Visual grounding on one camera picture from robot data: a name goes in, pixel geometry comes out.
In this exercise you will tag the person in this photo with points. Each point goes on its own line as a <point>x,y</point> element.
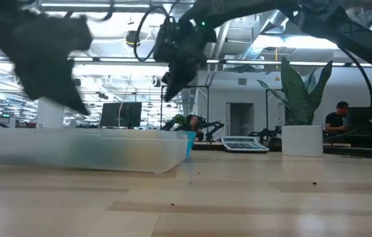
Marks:
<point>335,120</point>
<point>193,126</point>

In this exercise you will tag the clear pencil case blue lid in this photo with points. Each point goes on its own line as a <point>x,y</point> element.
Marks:
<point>73,148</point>

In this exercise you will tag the grey desk calculator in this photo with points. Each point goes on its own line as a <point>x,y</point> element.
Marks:
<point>243,145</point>

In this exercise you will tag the background black robot arm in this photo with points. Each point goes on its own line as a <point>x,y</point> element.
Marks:
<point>169,125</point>
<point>213,126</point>

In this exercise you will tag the black equipment cabinet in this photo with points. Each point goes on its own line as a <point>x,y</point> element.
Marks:
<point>370,128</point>

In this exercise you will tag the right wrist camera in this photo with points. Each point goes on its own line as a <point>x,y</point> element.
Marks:
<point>164,42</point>

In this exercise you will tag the black aluminium table frame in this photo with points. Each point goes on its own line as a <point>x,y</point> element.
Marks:
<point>363,152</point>

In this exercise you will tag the white column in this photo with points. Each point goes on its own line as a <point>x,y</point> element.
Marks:
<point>50,113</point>

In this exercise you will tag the black computer monitor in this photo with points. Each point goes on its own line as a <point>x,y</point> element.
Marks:
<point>120,115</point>

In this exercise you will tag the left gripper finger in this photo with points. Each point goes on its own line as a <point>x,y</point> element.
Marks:
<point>64,85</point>
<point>32,82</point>

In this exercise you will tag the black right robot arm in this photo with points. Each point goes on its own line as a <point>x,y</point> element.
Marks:
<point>353,33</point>

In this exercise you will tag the snake plant in white pot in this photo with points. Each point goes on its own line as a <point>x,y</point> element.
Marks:
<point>301,140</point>

